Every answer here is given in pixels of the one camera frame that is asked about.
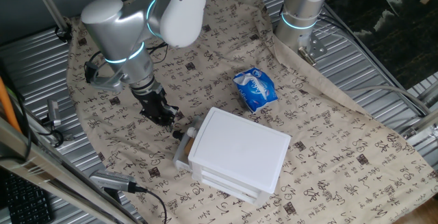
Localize black camera cable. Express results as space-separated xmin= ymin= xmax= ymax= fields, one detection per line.
xmin=128 ymin=182 xmax=168 ymax=224

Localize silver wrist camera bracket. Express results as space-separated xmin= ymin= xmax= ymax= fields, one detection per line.
xmin=89 ymin=72 xmax=130 ymax=94

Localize aluminium frame bar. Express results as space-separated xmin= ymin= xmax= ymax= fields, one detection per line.
xmin=0 ymin=116 xmax=140 ymax=224

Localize loose black cables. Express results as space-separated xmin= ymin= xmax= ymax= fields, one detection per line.
xmin=316 ymin=13 xmax=346 ymax=38

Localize beige calligraphy cloth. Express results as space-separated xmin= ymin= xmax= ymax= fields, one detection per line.
xmin=65 ymin=0 xmax=438 ymax=224

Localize thick grey hose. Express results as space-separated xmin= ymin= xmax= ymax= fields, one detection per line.
xmin=344 ymin=85 xmax=430 ymax=117

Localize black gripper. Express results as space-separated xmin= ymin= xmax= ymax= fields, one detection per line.
xmin=131 ymin=82 xmax=180 ymax=128

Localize black keyboard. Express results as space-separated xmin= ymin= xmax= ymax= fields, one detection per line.
xmin=2 ymin=171 xmax=55 ymax=224

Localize wooden block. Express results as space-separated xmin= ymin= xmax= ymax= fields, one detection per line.
xmin=183 ymin=137 xmax=195 ymax=155

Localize black rod clamp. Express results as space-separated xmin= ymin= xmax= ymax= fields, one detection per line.
xmin=53 ymin=17 xmax=73 ymax=44

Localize white drawer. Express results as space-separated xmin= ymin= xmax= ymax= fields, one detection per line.
xmin=172 ymin=127 xmax=196 ymax=174

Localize orange pole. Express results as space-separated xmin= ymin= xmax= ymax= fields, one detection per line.
xmin=0 ymin=75 xmax=23 ymax=135

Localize metal camera mount base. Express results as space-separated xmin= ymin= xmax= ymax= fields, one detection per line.
xmin=34 ymin=116 xmax=75 ymax=149

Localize long silver camera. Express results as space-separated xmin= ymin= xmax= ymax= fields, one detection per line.
xmin=88 ymin=169 xmax=138 ymax=194

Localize grey metal rod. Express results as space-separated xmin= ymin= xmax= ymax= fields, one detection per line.
xmin=27 ymin=0 xmax=71 ymax=33

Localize small ribbed silver camera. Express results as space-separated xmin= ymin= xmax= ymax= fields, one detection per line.
xmin=47 ymin=99 xmax=62 ymax=124

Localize white drawer cabinet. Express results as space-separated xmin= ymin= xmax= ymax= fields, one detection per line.
xmin=188 ymin=106 xmax=292 ymax=207

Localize blue white snack bag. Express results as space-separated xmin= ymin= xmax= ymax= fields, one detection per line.
xmin=232 ymin=66 xmax=279 ymax=114

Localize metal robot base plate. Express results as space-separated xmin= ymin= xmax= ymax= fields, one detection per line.
xmin=296 ymin=32 xmax=329 ymax=67

